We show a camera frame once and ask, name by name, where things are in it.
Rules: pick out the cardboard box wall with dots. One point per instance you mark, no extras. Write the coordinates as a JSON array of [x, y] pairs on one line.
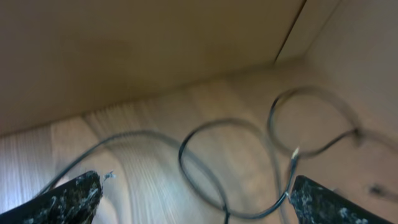
[[64, 58]]

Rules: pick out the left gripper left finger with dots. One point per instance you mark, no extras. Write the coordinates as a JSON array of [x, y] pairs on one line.
[[75, 201]]

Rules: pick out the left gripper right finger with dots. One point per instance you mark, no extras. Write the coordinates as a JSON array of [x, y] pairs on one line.
[[316, 204]]

